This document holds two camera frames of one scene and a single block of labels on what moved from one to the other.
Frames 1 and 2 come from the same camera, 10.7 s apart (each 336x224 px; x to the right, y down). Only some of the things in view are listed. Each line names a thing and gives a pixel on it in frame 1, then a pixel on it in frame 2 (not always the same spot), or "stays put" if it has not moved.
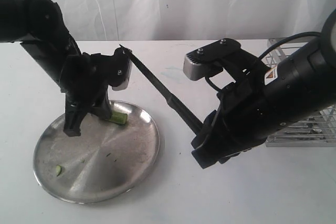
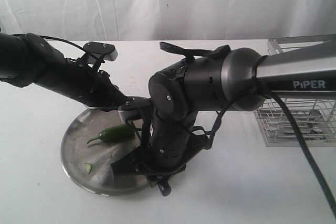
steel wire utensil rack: x=317 y=130 stays put
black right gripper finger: x=201 y=135 to x=128 y=166
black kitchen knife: x=186 y=115 to x=165 y=187
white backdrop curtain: x=184 y=6 stays put
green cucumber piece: x=118 y=117 to x=124 y=132
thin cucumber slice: x=58 y=170 to x=88 y=167
